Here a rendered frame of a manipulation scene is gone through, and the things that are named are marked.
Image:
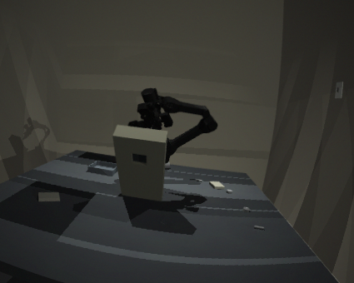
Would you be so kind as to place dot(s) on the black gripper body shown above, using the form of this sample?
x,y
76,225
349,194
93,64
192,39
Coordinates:
x,y
161,117

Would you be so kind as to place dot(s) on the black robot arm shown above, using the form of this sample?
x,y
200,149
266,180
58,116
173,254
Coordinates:
x,y
172,105

